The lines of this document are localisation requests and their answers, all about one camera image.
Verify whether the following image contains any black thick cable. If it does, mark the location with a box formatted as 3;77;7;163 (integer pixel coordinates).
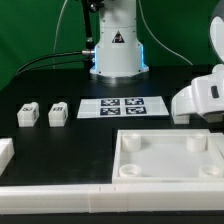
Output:
12;50;84;80

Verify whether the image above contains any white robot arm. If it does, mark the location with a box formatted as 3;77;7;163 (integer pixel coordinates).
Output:
90;0;224;124

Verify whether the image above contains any white fence block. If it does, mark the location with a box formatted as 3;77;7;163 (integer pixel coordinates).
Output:
0;138;14;176
212;133;224;157

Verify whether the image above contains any white sheet with markers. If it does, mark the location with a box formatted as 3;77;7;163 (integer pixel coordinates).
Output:
77;96;169;119

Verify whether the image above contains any white right fence block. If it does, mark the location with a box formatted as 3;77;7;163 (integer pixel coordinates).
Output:
212;133;224;157

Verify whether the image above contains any white front fence bar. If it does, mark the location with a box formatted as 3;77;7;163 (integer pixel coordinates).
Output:
0;182;224;215

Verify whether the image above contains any grey thin cable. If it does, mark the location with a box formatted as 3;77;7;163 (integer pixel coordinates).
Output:
52;0;70;70

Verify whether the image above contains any white square tabletop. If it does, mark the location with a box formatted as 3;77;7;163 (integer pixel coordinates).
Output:
112;129;224;184

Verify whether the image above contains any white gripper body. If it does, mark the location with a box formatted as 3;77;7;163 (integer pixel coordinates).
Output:
171;64;224;123

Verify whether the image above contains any black camera pole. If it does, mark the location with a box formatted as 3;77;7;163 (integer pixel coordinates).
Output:
79;0;104;69

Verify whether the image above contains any white left fence block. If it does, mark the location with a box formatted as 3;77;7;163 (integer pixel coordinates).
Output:
0;138;14;176

